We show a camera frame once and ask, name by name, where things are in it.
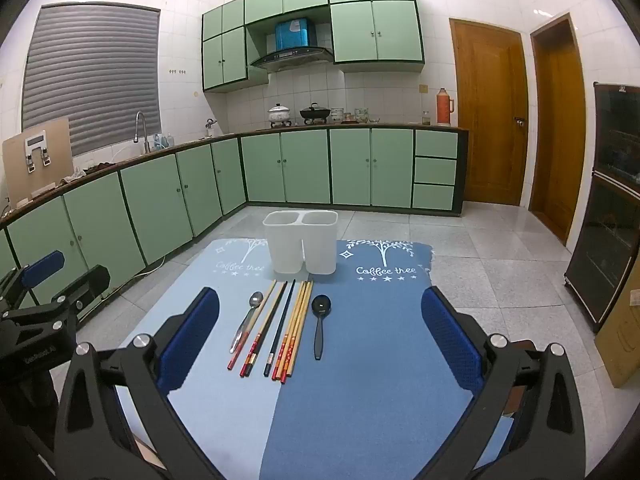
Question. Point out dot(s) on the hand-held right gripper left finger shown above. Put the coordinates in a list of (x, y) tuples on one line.
[(192, 330)]

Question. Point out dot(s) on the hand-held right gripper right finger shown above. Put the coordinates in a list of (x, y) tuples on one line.
[(450, 340)]

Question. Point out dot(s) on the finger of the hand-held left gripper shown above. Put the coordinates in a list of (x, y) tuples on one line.
[(45, 266), (87, 285)]

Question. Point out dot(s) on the metal spoon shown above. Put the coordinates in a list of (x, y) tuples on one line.
[(256, 300)]

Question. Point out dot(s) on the dark brown chopstick red end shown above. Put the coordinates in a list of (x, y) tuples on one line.
[(269, 329), (264, 327)]

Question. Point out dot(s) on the black chopstick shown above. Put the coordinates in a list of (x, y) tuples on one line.
[(281, 327)]

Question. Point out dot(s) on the black plastic spoon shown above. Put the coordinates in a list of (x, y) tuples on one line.
[(320, 305)]

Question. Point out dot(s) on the white two-compartment utensil holder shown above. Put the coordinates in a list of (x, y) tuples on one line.
[(320, 245)]

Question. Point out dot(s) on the dark blue printed mat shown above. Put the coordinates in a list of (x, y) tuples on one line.
[(375, 360)]

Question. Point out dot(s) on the light blue printed mat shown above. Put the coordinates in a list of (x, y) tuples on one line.
[(210, 410)]

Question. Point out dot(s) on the chrome sink faucet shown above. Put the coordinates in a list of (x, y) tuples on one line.
[(137, 125)]

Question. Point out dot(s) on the grey window blind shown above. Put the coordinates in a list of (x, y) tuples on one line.
[(90, 75)]

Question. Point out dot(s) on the green lower kitchen cabinets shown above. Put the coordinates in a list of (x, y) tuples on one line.
[(310, 165)]

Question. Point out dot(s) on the black glass-door cabinet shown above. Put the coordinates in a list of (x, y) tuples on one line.
[(607, 210)]

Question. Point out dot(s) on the orange thermos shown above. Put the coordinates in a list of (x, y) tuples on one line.
[(444, 107)]

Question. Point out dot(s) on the white cooking pot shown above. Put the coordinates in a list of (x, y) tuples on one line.
[(279, 114)]

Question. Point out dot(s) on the plain wooden door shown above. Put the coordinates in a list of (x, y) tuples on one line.
[(557, 125)]

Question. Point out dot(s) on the black wok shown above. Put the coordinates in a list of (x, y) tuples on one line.
[(315, 112)]

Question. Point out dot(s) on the range hood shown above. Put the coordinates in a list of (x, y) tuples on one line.
[(292, 40)]

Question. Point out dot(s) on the cardboard box with bracket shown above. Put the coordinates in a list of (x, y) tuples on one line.
[(57, 170)]

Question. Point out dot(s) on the white bracket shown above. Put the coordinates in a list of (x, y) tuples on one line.
[(37, 142)]

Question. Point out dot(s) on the small wall tap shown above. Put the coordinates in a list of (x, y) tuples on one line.
[(211, 125)]

